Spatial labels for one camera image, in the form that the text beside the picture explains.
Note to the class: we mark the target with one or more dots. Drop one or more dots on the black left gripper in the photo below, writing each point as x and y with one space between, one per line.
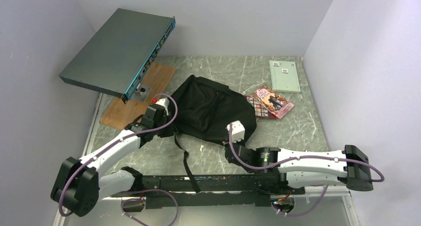
169 132

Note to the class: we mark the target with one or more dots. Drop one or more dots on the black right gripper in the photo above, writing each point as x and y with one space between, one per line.
237 143

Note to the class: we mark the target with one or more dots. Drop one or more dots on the black student backpack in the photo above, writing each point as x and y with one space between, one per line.
205 108

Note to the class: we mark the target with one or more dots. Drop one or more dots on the pale green notebook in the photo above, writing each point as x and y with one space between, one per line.
284 76

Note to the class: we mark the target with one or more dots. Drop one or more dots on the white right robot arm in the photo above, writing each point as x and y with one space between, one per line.
348 167

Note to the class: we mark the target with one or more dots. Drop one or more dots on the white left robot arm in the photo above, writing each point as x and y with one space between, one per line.
82 182

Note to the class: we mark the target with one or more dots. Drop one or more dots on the brown wooden board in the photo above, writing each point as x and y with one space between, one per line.
118 114

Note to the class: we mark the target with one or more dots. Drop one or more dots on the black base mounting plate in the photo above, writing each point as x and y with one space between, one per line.
214 190

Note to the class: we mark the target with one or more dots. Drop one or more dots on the dark red picture book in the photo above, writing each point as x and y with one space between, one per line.
260 111

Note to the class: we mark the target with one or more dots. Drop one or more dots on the pink illustrated book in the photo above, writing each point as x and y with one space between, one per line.
272 101

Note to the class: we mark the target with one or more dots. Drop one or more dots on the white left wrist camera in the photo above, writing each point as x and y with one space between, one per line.
163 102

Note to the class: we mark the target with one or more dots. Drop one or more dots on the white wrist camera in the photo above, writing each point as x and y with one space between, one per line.
236 131
163 102

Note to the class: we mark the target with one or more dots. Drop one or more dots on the grey metal stand bracket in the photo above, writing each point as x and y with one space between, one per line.
142 92

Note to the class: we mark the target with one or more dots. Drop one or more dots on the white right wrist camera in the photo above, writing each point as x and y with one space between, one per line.
236 131

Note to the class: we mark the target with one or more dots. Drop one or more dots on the grey network switch box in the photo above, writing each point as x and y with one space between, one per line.
115 60

